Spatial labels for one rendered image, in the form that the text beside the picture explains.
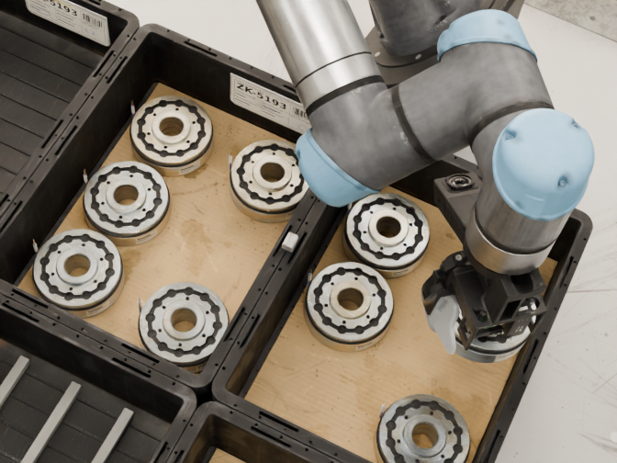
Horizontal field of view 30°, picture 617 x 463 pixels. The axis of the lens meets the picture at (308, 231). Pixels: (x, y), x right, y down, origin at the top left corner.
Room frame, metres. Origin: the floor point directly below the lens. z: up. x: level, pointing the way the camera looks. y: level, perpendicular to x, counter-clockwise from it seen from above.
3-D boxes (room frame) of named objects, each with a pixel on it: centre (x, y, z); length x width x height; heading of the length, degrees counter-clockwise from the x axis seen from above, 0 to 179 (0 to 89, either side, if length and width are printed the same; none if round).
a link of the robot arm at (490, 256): (0.50, -0.18, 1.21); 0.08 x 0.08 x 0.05
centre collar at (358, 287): (0.58, -0.06, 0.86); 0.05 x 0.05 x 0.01
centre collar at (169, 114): (0.78, 0.19, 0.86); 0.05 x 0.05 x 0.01
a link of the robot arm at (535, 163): (0.50, -0.17, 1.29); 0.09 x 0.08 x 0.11; 20
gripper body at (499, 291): (0.49, -0.18, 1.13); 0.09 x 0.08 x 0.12; 23
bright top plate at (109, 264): (0.57, 0.26, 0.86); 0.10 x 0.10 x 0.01
